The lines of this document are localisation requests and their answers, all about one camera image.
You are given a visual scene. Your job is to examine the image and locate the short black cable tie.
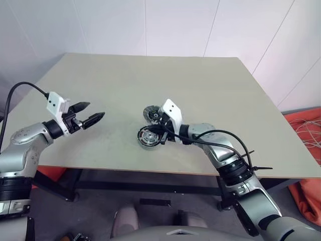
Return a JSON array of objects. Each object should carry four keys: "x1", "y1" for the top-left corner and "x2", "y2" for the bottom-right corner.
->
[{"x1": 239, "y1": 150, "x2": 255, "y2": 161}]

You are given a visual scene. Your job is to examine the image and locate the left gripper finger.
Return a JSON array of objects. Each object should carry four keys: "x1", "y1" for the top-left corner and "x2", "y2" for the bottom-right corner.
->
[
  {"x1": 81, "y1": 112, "x2": 105, "y2": 130},
  {"x1": 69, "y1": 101, "x2": 91, "y2": 114}
]

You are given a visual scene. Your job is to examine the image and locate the long black cable tie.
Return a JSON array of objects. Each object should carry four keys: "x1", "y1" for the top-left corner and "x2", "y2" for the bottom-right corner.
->
[{"x1": 247, "y1": 165, "x2": 273, "y2": 172}]

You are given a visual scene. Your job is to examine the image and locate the silver robot torso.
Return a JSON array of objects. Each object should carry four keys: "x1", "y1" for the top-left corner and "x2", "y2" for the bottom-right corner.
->
[{"x1": 110, "y1": 224, "x2": 262, "y2": 241}]

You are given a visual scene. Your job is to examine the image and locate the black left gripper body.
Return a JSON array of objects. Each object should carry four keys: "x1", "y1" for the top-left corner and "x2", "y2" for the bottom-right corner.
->
[{"x1": 61, "y1": 112, "x2": 85, "y2": 134}]

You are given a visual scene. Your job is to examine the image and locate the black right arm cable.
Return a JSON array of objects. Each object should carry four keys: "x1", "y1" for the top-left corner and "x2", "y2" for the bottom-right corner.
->
[{"x1": 164, "y1": 129, "x2": 253, "y2": 174}]

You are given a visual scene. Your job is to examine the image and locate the orange fabric with white cables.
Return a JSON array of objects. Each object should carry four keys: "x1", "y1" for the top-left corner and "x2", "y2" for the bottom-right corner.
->
[{"x1": 285, "y1": 107, "x2": 321, "y2": 222}]

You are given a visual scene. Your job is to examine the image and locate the white cable coil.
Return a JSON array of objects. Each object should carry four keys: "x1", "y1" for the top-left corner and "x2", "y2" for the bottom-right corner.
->
[{"x1": 292, "y1": 117, "x2": 321, "y2": 149}]

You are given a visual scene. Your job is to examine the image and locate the black metal table frame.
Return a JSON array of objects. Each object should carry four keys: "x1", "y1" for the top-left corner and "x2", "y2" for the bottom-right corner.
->
[{"x1": 32, "y1": 167, "x2": 293, "y2": 212}]

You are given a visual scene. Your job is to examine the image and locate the black flat bar on floor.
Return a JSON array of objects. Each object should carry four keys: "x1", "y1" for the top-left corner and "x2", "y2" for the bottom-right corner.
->
[{"x1": 139, "y1": 198, "x2": 172, "y2": 207}]

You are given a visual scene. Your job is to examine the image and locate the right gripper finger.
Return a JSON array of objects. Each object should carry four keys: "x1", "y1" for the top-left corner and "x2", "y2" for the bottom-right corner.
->
[
  {"x1": 153, "y1": 112, "x2": 166, "y2": 124},
  {"x1": 146, "y1": 126, "x2": 168, "y2": 145}
]

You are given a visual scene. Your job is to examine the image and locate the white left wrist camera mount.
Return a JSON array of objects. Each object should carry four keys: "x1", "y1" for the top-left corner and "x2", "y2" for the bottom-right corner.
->
[{"x1": 46, "y1": 91, "x2": 72, "y2": 138}]

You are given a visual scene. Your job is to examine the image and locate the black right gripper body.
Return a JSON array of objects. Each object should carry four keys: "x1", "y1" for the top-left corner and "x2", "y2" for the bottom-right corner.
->
[{"x1": 162, "y1": 114, "x2": 176, "y2": 142}]

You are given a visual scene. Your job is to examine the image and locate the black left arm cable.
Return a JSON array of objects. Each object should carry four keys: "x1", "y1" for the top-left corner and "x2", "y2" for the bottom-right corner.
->
[{"x1": 0, "y1": 82, "x2": 50, "y2": 142}]

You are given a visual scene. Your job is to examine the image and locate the orange fabric under table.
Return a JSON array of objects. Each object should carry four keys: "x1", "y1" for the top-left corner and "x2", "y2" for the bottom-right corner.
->
[{"x1": 37, "y1": 167, "x2": 67, "y2": 184}]

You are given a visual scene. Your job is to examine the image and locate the dark grey rounded cover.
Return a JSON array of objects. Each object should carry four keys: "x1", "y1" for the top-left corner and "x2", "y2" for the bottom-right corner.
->
[
  {"x1": 177, "y1": 210, "x2": 209, "y2": 229},
  {"x1": 111, "y1": 204, "x2": 140, "y2": 237}
]

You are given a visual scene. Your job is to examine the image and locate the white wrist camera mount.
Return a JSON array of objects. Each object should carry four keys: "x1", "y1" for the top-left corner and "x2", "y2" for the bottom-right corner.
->
[
  {"x1": 161, "y1": 98, "x2": 184, "y2": 143},
  {"x1": 46, "y1": 91, "x2": 72, "y2": 138}
]

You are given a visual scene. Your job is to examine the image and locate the small black electronic device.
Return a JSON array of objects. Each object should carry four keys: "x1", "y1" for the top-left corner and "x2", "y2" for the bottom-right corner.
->
[{"x1": 62, "y1": 232, "x2": 89, "y2": 241}]

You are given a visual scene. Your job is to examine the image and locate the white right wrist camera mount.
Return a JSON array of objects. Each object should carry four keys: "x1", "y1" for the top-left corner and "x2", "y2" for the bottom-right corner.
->
[{"x1": 161, "y1": 98, "x2": 184, "y2": 143}]

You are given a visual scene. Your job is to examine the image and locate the silver motor stator base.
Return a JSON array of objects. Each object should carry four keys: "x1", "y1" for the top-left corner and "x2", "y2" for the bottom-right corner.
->
[{"x1": 138, "y1": 140, "x2": 163, "y2": 151}]

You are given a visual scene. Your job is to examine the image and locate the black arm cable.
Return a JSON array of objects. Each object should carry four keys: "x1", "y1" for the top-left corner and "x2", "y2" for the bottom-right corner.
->
[
  {"x1": 0, "y1": 82, "x2": 50, "y2": 142},
  {"x1": 164, "y1": 129, "x2": 253, "y2": 174}
]

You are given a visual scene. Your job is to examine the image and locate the silver spoked rotor disc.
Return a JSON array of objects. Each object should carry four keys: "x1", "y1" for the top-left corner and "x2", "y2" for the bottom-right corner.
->
[{"x1": 136, "y1": 124, "x2": 163, "y2": 148}]

